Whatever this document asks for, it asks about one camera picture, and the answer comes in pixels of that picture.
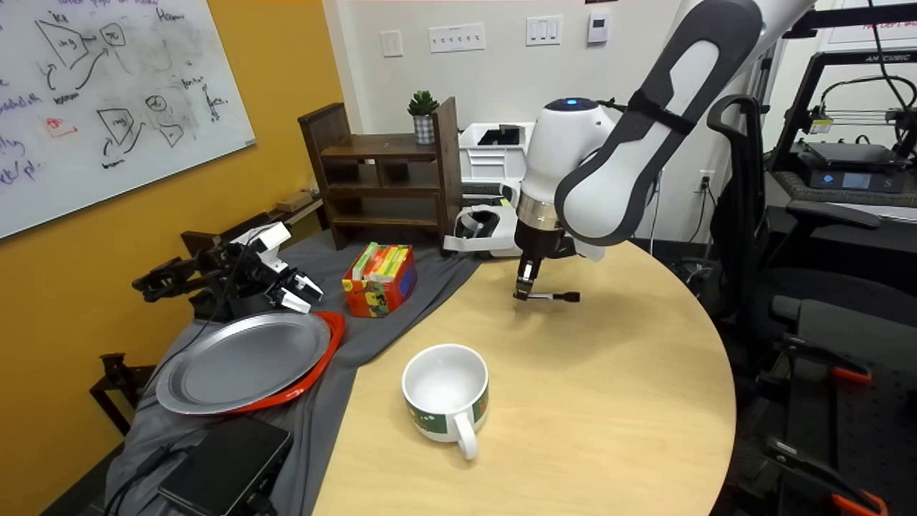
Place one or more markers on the black spare gripper tool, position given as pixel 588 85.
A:
pixel 234 276

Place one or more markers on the white wall switch plate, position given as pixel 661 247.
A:
pixel 458 38

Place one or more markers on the black box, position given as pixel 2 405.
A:
pixel 231 472

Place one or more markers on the colourful block toy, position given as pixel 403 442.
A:
pixel 379 279

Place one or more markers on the whiteboard with drawings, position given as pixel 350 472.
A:
pixel 108 95

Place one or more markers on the black and white marker pen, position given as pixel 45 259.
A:
pixel 549 297

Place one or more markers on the red plate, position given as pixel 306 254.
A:
pixel 336 328

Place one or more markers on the black 3D printer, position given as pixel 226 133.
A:
pixel 849 108

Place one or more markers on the white thermostat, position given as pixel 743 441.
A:
pixel 598 31

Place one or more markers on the white printer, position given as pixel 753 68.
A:
pixel 495 158

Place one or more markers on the white green christmas mug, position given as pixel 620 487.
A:
pixel 449 395

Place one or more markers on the small potted plant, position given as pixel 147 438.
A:
pixel 422 108

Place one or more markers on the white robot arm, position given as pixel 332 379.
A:
pixel 588 177

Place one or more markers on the brown wooden shelf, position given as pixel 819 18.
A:
pixel 382 184

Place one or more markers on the grey table cloth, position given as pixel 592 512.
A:
pixel 310 405

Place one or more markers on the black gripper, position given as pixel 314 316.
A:
pixel 537 244

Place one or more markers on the white VR headset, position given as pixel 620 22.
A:
pixel 482 231

